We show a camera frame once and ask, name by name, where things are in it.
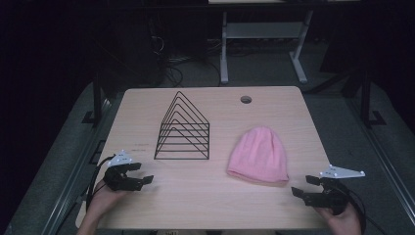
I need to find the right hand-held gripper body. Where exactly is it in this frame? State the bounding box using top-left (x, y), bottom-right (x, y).
top-left (302, 164), bottom-right (366, 216)

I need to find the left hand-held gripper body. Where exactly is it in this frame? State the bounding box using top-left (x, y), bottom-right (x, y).
top-left (103, 149), bottom-right (144, 193)

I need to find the pink knitted beanie hat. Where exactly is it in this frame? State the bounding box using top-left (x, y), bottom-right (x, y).
top-left (226, 125), bottom-right (290, 186)

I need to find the person's left hand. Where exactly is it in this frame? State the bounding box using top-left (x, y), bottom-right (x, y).
top-left (85, 179), bottom-right (129, 223)

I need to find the person's right hand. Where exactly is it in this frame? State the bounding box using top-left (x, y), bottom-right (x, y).
top-left (314, 201), bottom-right (363, 235)

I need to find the black metal stand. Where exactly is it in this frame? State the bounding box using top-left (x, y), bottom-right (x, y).
top-left (81, 72), bottom-right (105, 127)
top-left (358, 70), bottom-right (388, 129)

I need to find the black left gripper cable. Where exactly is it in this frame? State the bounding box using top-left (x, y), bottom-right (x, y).
top-left (85, 155), bottom-right (115, 211)

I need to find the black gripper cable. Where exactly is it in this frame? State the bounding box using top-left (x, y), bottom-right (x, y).
top-left (85, 155), bottom-right (115, 211)
top-left (336, 180), bottom-right (390, 235)

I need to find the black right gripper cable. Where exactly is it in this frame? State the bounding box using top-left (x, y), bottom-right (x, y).
top-left (336, 180), bottom-right (390, 235)

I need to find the aluminium frame rail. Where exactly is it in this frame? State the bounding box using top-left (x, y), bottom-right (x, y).
top-left (345, 97), bottom-right (415, 226)
top-left (40, 97), bottom-right (114, 235)

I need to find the black wire file rack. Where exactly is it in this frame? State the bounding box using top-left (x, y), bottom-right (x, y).
top-left (153, 90), bottom-right (210, 162)

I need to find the bundle of floor cables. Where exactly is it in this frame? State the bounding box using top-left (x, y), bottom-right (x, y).
top-left (148, 32), bottom-right (223, 88)

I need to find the white metal desk frame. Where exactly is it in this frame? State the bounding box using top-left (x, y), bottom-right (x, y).
top-left (220, 9), bottom-right (315, 85)

